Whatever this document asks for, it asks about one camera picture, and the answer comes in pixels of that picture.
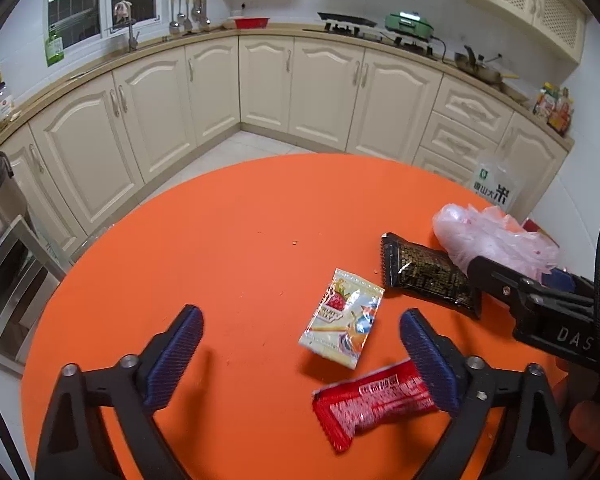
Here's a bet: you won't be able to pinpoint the white strawberry snack packet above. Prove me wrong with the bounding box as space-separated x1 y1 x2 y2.
298 267 386 371

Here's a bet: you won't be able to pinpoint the red snack wrapper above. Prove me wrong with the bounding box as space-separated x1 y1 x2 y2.
312 358 441 454

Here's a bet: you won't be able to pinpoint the black gas stove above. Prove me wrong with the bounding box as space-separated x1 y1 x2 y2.
302 22 438 58

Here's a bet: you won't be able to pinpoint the cream lattice door cabinet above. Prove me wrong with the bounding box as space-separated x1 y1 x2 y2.
469 0 588 63

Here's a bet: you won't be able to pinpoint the black snack wrapper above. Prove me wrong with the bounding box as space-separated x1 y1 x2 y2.
380 232 483 320

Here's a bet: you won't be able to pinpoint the cream lower kitchen cabinets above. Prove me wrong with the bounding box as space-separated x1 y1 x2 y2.
0 25 576 261

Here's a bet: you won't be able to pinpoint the clear food jar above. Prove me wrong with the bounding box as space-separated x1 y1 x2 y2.
0 82 16 128

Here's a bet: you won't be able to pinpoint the person's right hand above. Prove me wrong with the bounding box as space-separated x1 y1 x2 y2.
569 401 600 458

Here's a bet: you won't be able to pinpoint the pink white plastic bag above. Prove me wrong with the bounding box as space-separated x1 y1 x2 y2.
432 203 562 283

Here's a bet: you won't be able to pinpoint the white rice bag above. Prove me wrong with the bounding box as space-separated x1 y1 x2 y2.
472 155 528 216

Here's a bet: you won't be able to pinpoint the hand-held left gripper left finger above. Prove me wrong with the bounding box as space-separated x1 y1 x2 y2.
32 304 204 480

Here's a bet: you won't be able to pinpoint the cluster of seasoning bottles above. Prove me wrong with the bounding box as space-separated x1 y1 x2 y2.
532 82 576 137

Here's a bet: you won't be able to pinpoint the row of hanging utensils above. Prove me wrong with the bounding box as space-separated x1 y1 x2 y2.
169 0 212 36

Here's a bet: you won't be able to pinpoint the black griddle pan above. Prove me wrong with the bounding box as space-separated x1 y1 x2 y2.
317 11 376 26

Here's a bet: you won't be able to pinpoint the metal sink faucet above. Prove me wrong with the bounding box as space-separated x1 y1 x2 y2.
105 17 141 53

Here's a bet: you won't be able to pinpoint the green electric cooker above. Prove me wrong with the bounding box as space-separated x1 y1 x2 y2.
384 11 437 42

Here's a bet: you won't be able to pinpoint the metal wok with lid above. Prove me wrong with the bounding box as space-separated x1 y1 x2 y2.
452 45 521 86

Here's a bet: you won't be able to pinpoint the red gift bag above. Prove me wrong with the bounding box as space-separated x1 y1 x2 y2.
522 217 556 241

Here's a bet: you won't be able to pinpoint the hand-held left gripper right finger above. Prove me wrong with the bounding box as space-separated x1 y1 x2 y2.
399 308 568 480

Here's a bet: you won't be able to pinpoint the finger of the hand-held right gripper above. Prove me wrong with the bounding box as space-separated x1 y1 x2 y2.
466 255 546 313
540 267 588 296

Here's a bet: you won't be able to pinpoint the cream cabinet drawer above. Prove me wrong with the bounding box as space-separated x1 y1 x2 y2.
432 74 515 141
420 111 506 168
412 146 481 183

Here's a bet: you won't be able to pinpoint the orange round table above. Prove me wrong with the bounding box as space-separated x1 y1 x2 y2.
20 154 581 480

